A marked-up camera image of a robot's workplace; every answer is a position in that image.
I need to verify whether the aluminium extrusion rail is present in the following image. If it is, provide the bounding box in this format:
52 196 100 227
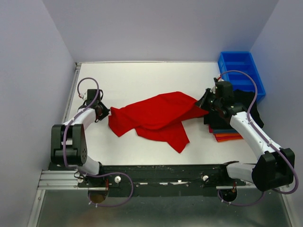
37 170 78 190
216 184 290 190

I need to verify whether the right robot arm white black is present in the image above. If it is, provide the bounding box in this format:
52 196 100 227
196 81 297 192

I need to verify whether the right aluminium extrusion rail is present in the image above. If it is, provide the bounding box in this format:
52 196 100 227
216 184 290 190

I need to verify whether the side aluminium table rail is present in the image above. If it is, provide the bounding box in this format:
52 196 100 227
59 62 81 123

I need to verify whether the red folded t shirt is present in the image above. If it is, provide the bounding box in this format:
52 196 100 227
208 125 213 133

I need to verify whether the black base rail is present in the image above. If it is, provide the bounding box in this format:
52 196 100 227
48 161 247 198

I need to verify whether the purple cable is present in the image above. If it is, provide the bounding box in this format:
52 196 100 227
214 70 299 206
63 78 134 208

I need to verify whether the red t shirt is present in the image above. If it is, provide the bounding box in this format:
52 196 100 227
208 125 213 133
108 91 208 153

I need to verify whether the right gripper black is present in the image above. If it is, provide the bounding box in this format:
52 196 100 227
196 88 222 112

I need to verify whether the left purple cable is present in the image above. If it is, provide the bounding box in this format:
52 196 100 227
63 78 134 208

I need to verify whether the black folded t shirt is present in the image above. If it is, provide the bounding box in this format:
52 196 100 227
202 88 265 131

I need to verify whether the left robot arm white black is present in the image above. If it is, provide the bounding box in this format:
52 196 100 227
51 89 110 187

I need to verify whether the blue plastic bin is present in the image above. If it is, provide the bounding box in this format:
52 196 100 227
217 52 266 102

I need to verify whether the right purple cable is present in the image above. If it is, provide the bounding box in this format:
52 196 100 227
214 70 299 206

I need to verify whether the left aluminium extrusion rail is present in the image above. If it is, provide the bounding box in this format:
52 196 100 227
37 170 78 190

